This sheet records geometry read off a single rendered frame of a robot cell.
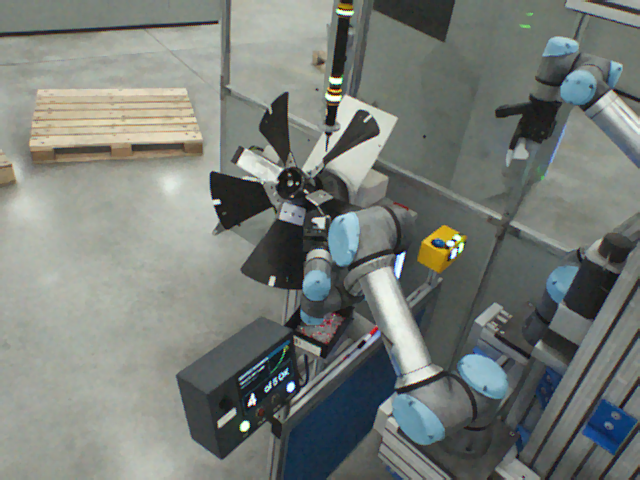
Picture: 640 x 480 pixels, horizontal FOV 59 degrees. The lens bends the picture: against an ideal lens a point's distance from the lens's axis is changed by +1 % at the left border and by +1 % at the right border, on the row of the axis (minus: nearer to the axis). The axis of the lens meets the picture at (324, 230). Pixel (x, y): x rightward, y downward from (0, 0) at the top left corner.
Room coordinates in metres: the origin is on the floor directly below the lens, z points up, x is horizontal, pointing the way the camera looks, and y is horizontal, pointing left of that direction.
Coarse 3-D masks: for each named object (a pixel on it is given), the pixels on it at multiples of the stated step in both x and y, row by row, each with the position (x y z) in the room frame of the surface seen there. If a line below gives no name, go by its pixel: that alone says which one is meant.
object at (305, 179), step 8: (288, 168) 1.67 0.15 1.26; (296, 168) 1.66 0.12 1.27; (280, 176) 1.66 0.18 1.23; (288, 176) 1.65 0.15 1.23; (296, 176) 1.64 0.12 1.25; (304, 176) 1.63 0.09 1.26; (280, 184) 1.64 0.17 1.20; (296, 184) 1.62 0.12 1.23; (304, 184) 1.61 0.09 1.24; (312, 184) 1.65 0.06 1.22; (320, 184) 1.70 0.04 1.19; (280, 192) 1.61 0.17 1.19; (288, 192) 1.61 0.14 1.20; (296, 192) 1.60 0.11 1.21; (304, 192) 1.60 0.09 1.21; (296, 200) 1.59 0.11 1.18; (304, 208) 1.65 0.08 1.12; (312, 208) 1.64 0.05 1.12
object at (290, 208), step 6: (282, 204) 1.61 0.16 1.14; (288, 204) 1.62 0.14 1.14; (282, 210) 1.59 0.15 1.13; (288, 210) 1.60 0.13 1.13; (294, 210) 1.61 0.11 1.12; (300, 210) 1.62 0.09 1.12; (282, 216) 1.58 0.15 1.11; (288, 216) 1.59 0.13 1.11; (294, 216) 1.60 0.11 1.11; (300, 216) 1.61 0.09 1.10; (294, 222) 1.59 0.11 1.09; (300, 222) 1.60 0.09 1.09
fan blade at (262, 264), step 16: (288, 224) 1.57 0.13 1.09; (272, 240) 1.52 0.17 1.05; (288, 240) 1.54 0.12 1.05; (256, 256) 1.48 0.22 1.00; (272, 256) 1.48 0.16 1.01; (288, 256) 1.50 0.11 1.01; (256, 272) 1.44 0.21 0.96; (272, 272) 1.45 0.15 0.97; (288, 272) 1.46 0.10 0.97; (288, 288) 1.43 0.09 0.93
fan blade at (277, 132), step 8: (280, 96) 1.91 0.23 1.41; (288, 96) 1.88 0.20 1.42; (272, 104) 1.92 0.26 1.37; (280, 104) 1.88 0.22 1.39; (272, 112) 1.90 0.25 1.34; (280, 112) 1.86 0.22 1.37; (264, 120) 1.93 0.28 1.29; (272, 120) 1.89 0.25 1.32; (280, 120) 1.85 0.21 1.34; (264, 128) 1.92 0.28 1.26; (272, 128) 1.88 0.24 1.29; (280, 128) 1.83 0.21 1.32; (288, 128) 1.79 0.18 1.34; (264, 136) 1.92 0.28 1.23; (272, 136) 1.87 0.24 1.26; (280, 136) 1.81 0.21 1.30; (288, 136) 1.78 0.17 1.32; (272, 144) 1.87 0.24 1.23; (280, 144) 1.81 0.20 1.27; (288, 144) 1.76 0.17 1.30; (280, 152) 1.81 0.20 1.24; (288, 152) 1.75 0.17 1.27
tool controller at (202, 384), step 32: (256, 320) 0.96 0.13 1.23; (224, 352) 0.84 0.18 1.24; (256, 352) 0.84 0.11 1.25; (288, 352) 0.89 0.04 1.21; (192, 384) 0.74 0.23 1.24; (224, 384) 0.75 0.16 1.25; (256, 384) 0.80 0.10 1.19; (192, 416) 0.74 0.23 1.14; (224, 416) 0.72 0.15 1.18; (224, 448) 0.70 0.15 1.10
